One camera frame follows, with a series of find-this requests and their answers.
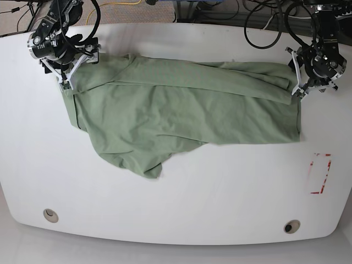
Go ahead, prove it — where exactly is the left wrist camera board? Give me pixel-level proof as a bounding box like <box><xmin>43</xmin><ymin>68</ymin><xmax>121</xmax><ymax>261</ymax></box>
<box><xmin>292</xmin><ymin>88</ymin><xmax>306</xmax><ymax>100</ymax></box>

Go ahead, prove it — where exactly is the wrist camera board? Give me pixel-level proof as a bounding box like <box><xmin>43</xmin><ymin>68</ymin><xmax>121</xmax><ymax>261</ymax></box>
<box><xmin>59</xmin><ymin>82</ymin><xmax>72</xmax><ymax>90</ymax></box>
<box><xmin>292</xmin><ymin>88</ymin><xmax>306</xmax><ymax>100</ymax></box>

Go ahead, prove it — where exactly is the right table cable grommet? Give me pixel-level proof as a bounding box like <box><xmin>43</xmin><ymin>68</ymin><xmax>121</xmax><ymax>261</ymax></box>
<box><xmin>284</xmin><ymin>219</ymin><xmax>300</xmax><ymax>234</ymax></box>

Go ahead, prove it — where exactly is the green t-shirt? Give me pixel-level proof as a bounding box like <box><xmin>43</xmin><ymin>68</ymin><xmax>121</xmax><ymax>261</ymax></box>
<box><xmin>62</xmin><ymin>54</ymin><xmax>300</xmax><ymax>179</ymax></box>

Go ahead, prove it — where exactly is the yellow cable on floor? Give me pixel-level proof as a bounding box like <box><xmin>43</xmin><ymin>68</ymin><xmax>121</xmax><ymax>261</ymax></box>
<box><xmin>85</xmin><ymin>0</ymin><xmax>144</xmax><ymax>25</ymax></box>

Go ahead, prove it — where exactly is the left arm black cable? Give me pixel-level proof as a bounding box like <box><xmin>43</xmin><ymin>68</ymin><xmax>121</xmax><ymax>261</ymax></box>
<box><xmin>244</xmin><ymin>0</ymin><xmax>317</xmax><ymax>51</ymax></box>

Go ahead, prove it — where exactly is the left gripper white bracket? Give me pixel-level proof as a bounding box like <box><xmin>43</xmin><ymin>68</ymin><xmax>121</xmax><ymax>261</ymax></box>
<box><xmin>285</xmin><ymin>47</ymin><xmax>338</xmax><ymax>95</ymax></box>

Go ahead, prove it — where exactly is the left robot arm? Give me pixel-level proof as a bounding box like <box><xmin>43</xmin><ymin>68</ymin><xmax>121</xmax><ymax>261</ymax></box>
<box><xmin>283</xmin><ymin>1</ymin><xmax>351</xmax><ymax>99</ymax></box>

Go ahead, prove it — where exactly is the red tape rectangle marking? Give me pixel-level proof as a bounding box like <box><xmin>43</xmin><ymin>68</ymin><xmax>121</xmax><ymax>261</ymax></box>
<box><xmin>306</xmin><ymin>153</ymin><xmax>332</xmax><ymax>195</ymax></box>

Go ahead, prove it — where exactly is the table cable grommet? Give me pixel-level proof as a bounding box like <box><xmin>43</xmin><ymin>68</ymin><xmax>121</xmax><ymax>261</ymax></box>
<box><xmin>43</xmin><ymin>208</ymin><xmax>59</xmax><ymax>223</ymax></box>
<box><xmin>284</xmin><ymin>219</ymin><xmax>300</xmax><ymax>234</ymax></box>

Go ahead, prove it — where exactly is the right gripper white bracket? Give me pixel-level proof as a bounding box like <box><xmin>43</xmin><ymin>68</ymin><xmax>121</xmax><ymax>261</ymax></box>
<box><xmin>40</xmin><ymin>44</ymin><xmax>101</xmax><ymax>90</ymax></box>

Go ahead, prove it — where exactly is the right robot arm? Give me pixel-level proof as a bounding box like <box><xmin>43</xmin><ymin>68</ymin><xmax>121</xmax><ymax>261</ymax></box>
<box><xmin>27</xmin><ymin>1</ymin><xmax>101</xmax><ymax>91</ymax></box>

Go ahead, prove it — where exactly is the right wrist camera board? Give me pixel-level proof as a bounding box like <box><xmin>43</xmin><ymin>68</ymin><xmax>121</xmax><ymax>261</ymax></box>
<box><xmin>59</xmin><ymin>82</ymin><xmax>72</xmax><ymax>90</ymax></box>

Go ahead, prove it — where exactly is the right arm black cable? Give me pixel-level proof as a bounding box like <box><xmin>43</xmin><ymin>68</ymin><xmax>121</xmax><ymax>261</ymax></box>
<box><xmin>54</xmin><ymin>0</ymin><xmax>101</xmax><ymax>56</ymax></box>

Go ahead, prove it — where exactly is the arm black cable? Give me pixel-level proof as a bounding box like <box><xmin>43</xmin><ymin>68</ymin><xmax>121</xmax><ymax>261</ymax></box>
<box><xmin>54</xmin><ymin>0</ymin><xmax>101</xmax><ymax>56</ymax></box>
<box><xmin>244</xmin><ymin>0</ymin><xmax>317</xmax><ymax>51</ymax></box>

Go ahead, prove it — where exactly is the left table cable grommet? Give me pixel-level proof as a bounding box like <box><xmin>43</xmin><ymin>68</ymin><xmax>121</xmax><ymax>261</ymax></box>
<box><xmin>43</xmin><ymin>208</ymin><xmax>59</xmax><ymax>223</ymax></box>

